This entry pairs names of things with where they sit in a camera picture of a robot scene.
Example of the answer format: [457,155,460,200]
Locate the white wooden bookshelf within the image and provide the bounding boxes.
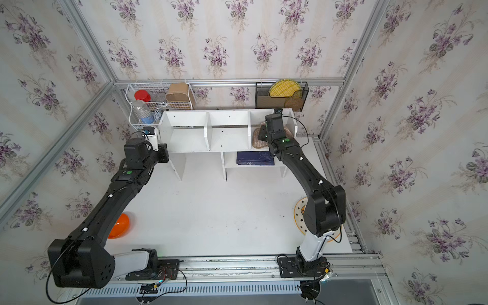
[156,109,274,180]

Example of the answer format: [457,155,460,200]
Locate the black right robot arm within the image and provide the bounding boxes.
[258,108,346,268]

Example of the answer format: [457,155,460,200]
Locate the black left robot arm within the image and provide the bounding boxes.
[48,138,169,288]

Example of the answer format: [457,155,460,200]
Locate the dark blue book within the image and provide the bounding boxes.
[236,151,275,166]

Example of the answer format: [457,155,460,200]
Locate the clear plastic bottle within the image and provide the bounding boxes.
[132,100,155,125]

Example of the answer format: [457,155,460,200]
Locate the round brown woven coaster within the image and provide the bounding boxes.
[283,97,304,112]

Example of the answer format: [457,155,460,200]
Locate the black mesh basket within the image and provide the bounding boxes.
[255,81,309,109]

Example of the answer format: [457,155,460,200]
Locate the yellow woven mat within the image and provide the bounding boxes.
[269,80,301,98]

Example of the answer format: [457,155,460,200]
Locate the red lid jar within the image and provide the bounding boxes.
[134,90,152,102]

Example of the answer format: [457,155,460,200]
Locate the brown cardboard box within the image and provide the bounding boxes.
[165,83,193,111]

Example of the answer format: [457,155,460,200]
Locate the orange bowl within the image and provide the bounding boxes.
[108,213,130,239]

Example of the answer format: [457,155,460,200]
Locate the star patterned plate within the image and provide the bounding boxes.
[294,197,344,243]

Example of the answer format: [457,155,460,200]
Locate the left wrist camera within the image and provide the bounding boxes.
[142,126,159,151]

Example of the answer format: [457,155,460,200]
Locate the white wire basket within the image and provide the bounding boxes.
[125,82,196,130]

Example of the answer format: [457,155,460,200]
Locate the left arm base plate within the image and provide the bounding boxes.
[125,259,180,281]

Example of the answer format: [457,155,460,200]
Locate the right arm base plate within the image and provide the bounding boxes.
[276,254,330,278]

